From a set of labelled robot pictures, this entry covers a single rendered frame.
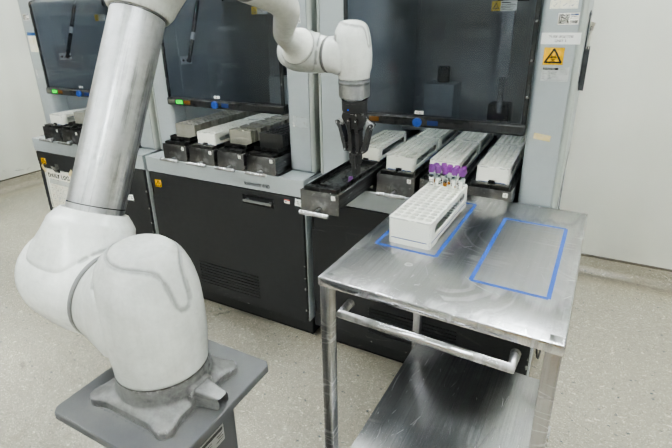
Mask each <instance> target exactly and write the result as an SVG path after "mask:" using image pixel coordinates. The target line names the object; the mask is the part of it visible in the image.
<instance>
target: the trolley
mask: <svg viewBox="0 0 672 448"><path fill-rule="evenodd" d="M391 214H392V213H391ZM391 214H390V215H391ZM390 215H389V216H388V217H387V218H386V219H384V220H383V221H382V222H381V223H380V224H379V225H377V226H376V227H375V228H374V229H373V230H372V231H370V232H369V233H368V234H367V235H366V236H365V237H363V238H362V239H361V240H360V241H359V242H358V243H356V244H355V245H354V246H353V247H352V248H351V249H349V250H348V251H347V252H346V253H345V254H344V255H343V256H341V257H340V258H339V259H338V260H337V261H336V262H334V263H333V264H332V265H331V266H330V267H329V268H327V269H326V270H325V271H324V272H323V273H322V274H320V275H319V276H318V285H320V307H321V339H322V371H323V403H324V435H325V448H339V447H338V390H337V333H336V316H337V317H338V318H341V319H344V320H347V321H350V322H353V323H356V324H360V325H363V326H366V327H369V328H372V329H375V330H378V331H381V332H384V333H387V334H390V335H393V336H396V337H399V338H403V339H406V340H409V341H412V349H411V352H410V353H409V355H408V357H407V358H406V360H405V361H404V363H403V364H402V366H401V368H400V369H399V371H398V372H397V374H396V376H395V377H394V379H393V380H392V382H391V384H390V385H389V387H388V388H387V390H386V392H385V393H384V395H383V396H382V398H381V400H380V401H379V403H378V404H377V406H376V408H375V409H374V411H373V412H372V414H371V415H370V417H369V419H368V420H367V422H366V423H365V425H364V427H363V428H362V430H361V431H360V433H359V435H358V436H357V438H356V439H355V441H354V443H353V444H352V446H351V447H350V448H545V447H547V446H548V441H549V436H550V431H551V427H550V426H549V423H550V418H551V413H552V407H553V402H554V397H555V392H556V386H557V381H558V376H559V371H560V365H561V360H562V356H564V354H565V349H566V343H567V337H568V331H569V325H570V319H571V313H572V307H573V301H574V295H575V289H576V283H577V277H578V271H579V265H580V259H581V253H582V247H583V241H584V235H585V229H586V223H587V217H588V214H585V213H579V212H573V211H566V210H560V209H554V208H548V207H542V206H535V205H529V204H523V203H517V202H510V201H504V200H498V199H492V198H485V197H479V196H473V195H467V199H466V207H465V209H464V210H463V211H462V212H460V213H459V214H458V216H457V217H456V218H455V219H454V221H453V222H452V223H451V224H450V225H449V227H448V228H447V229H446V230H445V231H444V233H443V234H442V235H441V236H440V237H439V239H438V240H437V242H436V244H435V245H434V246H433V247H432V248H431V249H430V250H425V249H420V248H416V247H411V246H407V245H403V244H398V243H394V242H390V241H389V220H390ZM336 290H338V291H341V292H345V293H348V294H351V295H355V296H358V297H362V298H365V299H368V300H372V301H375V302H379V303H382V304H385V305H389V306H392V307H396V308H399V309H402V310H406V311H409V312H413V329H412V332H411V331H408V330H405V329H401V328H398V327H395V326H392V325H389V324H386V323H382V322H379V321H376V320H373V319H370V318H367V317H363V316H360V315H357V314H354V313H351V312H348V311H349V310H350V309H351V308H352V307H354V305H355V303H354V301H353V300H352V299H347V301H346V302H345V303H344V304H343V305H342V306H341V308H340V309H339V310H338V311H337V312H336ZM422 315H423V316H426V317H429V318H433V319H436V320H440V321H443V322H446V323H450V324H453V325H457V326H460V327H463V328H467V329H470V330H474V331H477V332H480V333H484V334H487V335H491V336H494V337H497V338H501V339H504V340H508V341H511V342H514V343H518V344H521V345H525V346H528V347H531V348H535V349H538V350H542V351H545V354H544V360H543V366H542V371H541V377H540V380H538V379H535V378H532V377H529V376H526V375H523V374H520V373H516V372H515V370H516V367H517V365H518V362H519V360H520V357H521V351H520V350H518V349H516V348H513V349H511V351H510V355H509V360H508V362H506V361H503V360H500V359H497V358H493V357H490V356H487V355H484V354H481V353H478V352H474V351H471V350H468V349H465V348H462V347H459V346H455V345H452V344H449V343H446V342H443V341H440V340H436V339H433V338H430V337H427V336H424V335H421V329H422Z"/></svg>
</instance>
